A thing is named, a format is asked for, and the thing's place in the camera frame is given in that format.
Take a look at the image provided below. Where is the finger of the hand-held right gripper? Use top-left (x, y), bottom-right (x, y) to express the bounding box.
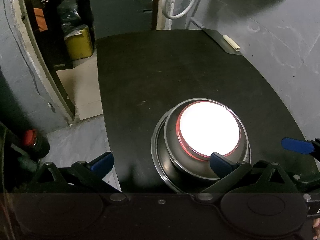
top-left (291, 174), bottom-right (320, 193)
top-left (281, 137), bottom-right (320, 161)

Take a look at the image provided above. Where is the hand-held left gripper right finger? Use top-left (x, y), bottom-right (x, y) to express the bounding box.
top-left (195, 152), bottom-right (297, 204)

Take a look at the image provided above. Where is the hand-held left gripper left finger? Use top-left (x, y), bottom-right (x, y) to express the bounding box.
top-left (25, 152), bottom-right (129, 204)

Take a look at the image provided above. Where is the steel bowl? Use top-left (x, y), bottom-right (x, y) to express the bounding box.
top-left (164, 99), bottom-right (251, 181)

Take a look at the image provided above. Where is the large steel plate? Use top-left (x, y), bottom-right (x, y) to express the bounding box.
top-left (151, 97), bottom-right (252, 198)

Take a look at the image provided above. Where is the person's right hand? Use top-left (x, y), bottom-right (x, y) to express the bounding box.
top-left (312, 218), bottom-right (320, 240)

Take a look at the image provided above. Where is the dark bottle with red cap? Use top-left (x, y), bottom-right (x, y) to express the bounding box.
top-left (22, 129), bottom-right (51, 159)

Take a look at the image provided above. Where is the dark wooden door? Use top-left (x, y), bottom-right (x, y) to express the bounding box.
top-left (21, 0), bottom-right (76, 117)

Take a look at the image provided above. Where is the yellow jerry can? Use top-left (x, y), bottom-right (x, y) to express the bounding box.
top-left (64, 25), bottom-right (94, 61)

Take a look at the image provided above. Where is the black plastic bag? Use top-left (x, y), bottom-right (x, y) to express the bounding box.
top-left (57, 5), bottom-right (83, 38)

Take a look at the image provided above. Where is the dark metal cabinet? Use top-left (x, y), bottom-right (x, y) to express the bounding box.
top-left (89, 0), bottom-right (160, 40)

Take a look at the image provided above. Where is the orange printed poster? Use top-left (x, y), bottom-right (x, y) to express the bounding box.
top-left (33, 8), bottom-right (48, 32)

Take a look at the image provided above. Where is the black wall cable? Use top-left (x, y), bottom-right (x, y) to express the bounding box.
top-left (2, 0), bottom-right (42, 98)

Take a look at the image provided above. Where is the cleaver with white handle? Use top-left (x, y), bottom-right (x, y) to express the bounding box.
top-left (201, 28), bottom-right (243, 55)

